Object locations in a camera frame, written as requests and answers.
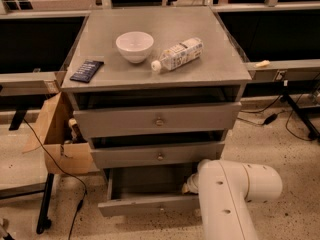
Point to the small cream foam piece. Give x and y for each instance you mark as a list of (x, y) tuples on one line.
[(262, 64)]

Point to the grey drawer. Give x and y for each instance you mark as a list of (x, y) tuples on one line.
[(156, 154), (148, 189), (156, 120)]

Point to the grey middle drawer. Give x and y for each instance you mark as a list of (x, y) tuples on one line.
[(156, 154)]

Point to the black table leg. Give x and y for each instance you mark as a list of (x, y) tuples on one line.
[(44, 222)]

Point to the grey drawer cabinet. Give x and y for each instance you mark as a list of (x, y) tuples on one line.
[(217, 76)]

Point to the clear plastic bottle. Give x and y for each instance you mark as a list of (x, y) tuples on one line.
[(178, 55)]

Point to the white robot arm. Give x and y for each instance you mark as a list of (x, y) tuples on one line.
[(224, 188)]

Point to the black stand leg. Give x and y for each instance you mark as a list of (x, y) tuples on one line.
[(314, 134)]

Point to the dark blue snack packet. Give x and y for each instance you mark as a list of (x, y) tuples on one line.
[(86, 71)]

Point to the white ceramic bowl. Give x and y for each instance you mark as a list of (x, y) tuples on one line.
[(135, 46)]

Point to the grey top drawer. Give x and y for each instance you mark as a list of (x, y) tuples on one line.
[(156, 120)]

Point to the grey bottom drawer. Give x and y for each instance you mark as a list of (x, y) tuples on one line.
[(148, 189)]

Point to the brown cardboard box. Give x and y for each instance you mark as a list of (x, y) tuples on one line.
[(50, 133)]

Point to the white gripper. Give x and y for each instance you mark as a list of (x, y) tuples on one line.
[(192, 184)]

